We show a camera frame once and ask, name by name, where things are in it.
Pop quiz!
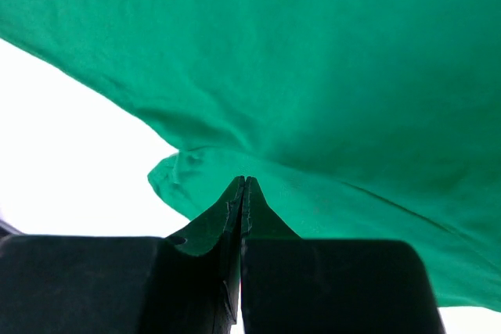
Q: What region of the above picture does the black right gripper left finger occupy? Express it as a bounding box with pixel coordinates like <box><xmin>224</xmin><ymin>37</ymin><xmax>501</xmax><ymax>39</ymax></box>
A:
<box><xmin>1</xmin><ymin>177</ymin><xmax>245</xmax><ymax>333</ymax></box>

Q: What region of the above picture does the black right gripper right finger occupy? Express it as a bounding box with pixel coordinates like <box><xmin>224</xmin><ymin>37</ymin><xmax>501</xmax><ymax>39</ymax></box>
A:
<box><xmin>240</xmin><ymin>177</ymin><xmax>444</xmax><ymax>333</ymax></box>

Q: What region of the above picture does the green t-shirt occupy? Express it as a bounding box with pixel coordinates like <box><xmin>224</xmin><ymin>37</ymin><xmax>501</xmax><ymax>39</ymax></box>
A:
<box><xmin>1</xmin><ymin>0</ymin><xmax>500</xmax><ymax>311</ymax></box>

